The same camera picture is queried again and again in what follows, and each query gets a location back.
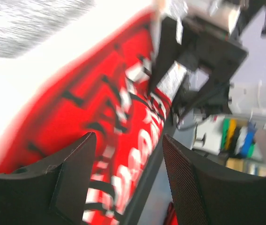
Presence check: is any white t shirt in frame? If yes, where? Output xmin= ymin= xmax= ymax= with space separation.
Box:
xmin=0 ymin=2 xmax=171 ymax=225

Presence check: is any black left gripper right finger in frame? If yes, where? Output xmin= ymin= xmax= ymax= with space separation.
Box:
xmin=163 ymin=135 xmax=266 ymax=225

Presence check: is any floral patterned table mat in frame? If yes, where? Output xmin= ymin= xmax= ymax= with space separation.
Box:
xmin=0 ymin=0 xmax=152 ymax=64

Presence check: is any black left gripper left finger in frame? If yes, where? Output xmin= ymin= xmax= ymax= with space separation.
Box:
xmin=0 ymin=133 xmax=96 ymax=225

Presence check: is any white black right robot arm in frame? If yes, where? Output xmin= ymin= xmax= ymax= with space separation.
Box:
xmin=148 ymin=0 xmax=266 ymax=119

